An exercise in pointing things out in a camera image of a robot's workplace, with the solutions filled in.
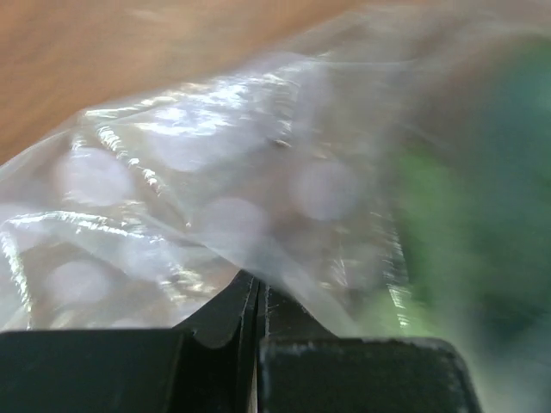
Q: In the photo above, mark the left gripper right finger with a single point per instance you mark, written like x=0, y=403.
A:
x=302, y=367

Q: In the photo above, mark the green fake vegetable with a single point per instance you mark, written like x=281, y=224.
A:
x=468, y=191

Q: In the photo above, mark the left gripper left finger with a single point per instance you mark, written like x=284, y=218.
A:
x=204, y=364

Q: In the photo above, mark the clear zip top bag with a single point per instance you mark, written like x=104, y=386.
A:
x=140, y=211

